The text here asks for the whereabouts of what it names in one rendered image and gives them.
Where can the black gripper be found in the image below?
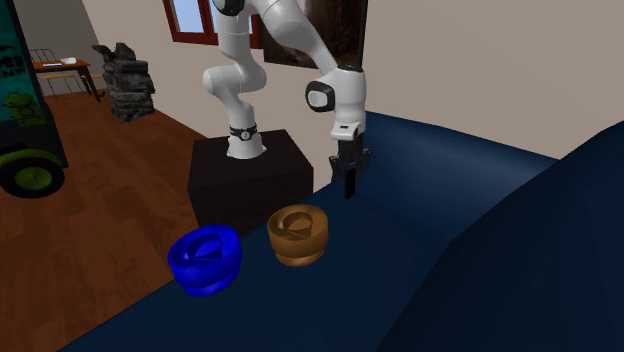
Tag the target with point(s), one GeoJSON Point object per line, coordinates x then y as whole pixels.
{"type": "Point", "coordinates": [350, 151]}

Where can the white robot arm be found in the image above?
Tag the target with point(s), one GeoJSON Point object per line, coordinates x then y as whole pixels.
{"type": "Point", "coordinates": [287, 29]}

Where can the brown bowl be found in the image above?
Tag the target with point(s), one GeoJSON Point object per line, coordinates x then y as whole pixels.
{"type": "Point", "coordinates": [298, 234]}

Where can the dark robot stand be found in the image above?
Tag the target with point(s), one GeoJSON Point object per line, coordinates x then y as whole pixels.
{"type": "Point", "coordinates": [253, 180]}

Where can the dark blue sofa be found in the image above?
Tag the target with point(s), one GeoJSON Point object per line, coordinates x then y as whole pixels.
{"type": "Point", "coordinates": [438, 244]}

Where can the blue bowl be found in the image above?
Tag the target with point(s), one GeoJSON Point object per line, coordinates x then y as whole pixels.
{"type": "Point", "coordinates": [206, 260]}

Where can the red framed window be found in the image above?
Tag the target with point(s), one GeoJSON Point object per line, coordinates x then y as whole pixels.
{"type": "Point", "coordinates": [192, 19]}

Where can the grey stone sculpture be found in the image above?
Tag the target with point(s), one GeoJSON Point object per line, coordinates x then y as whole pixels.
{"type": "Point", "coordinates": [128, 83]}

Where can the brown wooden side table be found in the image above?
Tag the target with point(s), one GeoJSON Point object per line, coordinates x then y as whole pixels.
{"type": "Point", "coordinates": [63, 68]}

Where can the teal vehicle with green wheel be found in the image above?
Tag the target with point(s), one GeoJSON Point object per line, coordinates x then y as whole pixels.
{"type": "Point", "coordinates": [24, 122]}

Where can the dark wall picture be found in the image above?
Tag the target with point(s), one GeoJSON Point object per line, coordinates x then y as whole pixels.
{"type": "Point", "coordinates": [341, 29]}

